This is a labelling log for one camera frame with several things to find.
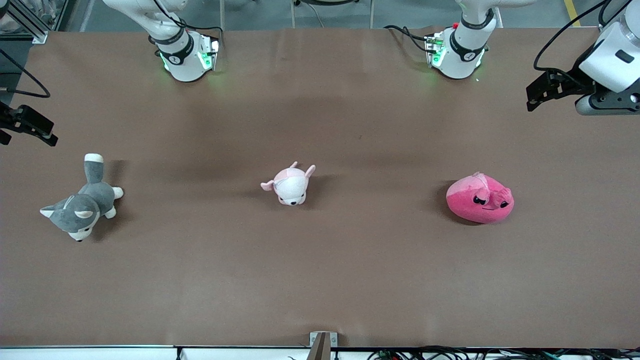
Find pink round plush toy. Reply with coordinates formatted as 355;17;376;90
446;171;515;225

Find grey white plush husky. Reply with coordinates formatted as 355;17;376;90
40;153;124;242

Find light pink white plush dog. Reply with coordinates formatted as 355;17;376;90
260;161;317;207

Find aluminium frame profile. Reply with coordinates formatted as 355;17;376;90
0;0;49;45

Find black left arm base cable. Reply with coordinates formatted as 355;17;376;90
384;25;432;54

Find black arm base cable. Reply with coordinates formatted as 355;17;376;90
384;25;432;54
149;0;224;48

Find black right arm base cable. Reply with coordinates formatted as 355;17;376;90
149;0;224;48

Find black cable bundle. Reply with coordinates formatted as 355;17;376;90
367;346;640;360

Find metal table edge bracket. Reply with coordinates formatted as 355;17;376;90
309;331;338;360

